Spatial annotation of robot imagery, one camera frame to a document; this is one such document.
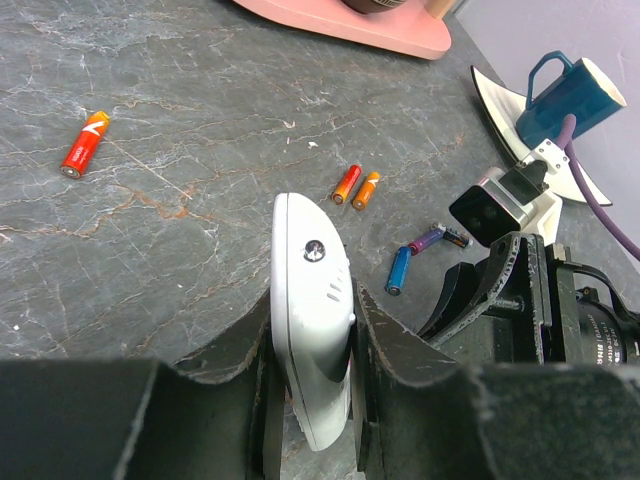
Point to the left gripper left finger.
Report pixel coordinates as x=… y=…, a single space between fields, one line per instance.
x=227 y=416

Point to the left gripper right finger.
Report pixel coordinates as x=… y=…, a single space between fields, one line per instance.
x=404 y=394

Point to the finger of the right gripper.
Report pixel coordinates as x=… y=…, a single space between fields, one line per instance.
x=460 y=284
x=493 y=319

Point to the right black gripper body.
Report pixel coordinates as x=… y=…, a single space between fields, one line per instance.
x=571 y=313

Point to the white remote control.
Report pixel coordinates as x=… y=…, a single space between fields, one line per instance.
x=312 y=312

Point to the black battery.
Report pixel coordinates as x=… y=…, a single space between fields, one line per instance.
x=459 y=239

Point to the purple battery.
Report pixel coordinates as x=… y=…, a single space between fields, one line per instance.
x=434 y=235

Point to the blue battery near right gripper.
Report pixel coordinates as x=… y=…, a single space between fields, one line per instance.
x=398 y=272

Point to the white square plate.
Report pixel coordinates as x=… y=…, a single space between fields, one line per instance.
x=503 y=107

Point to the red yellow battery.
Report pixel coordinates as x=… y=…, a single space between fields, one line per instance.
x=346 y=184

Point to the dark blue mug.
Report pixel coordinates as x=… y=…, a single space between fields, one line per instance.
x=582 y=90

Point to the pink three-tier shelf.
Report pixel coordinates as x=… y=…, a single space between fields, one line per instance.
x=415 y=28

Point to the patterned dark bowl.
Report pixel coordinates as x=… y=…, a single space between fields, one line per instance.
x=373 y=6

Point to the red orange battery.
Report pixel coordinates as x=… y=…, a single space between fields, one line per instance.
x=78 y=158

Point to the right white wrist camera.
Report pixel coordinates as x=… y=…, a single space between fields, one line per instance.
x=516 y=200

